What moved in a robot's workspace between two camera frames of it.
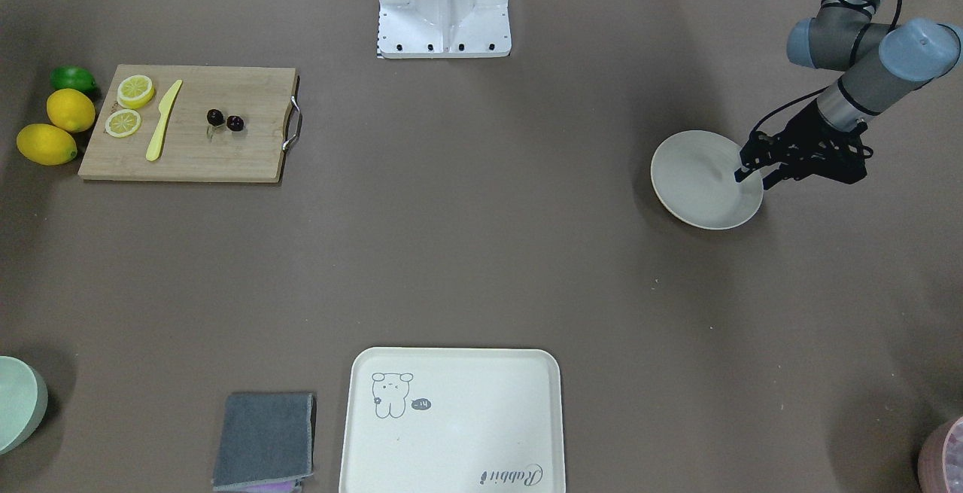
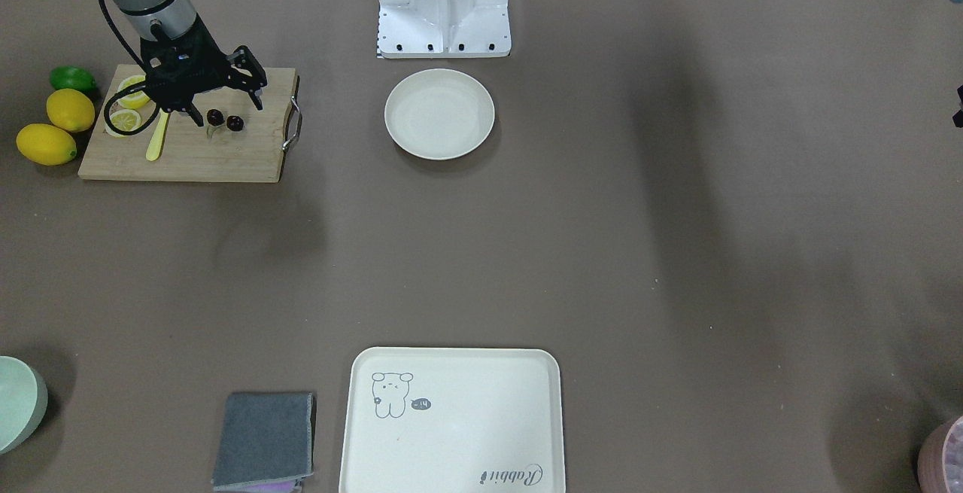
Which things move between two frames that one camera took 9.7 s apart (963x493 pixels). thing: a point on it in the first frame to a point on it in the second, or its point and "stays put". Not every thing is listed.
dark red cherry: [235, 123] stays put
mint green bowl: [24, 400] stays put
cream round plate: [693, 179] to [439, 114]
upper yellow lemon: [71, 110] stays put
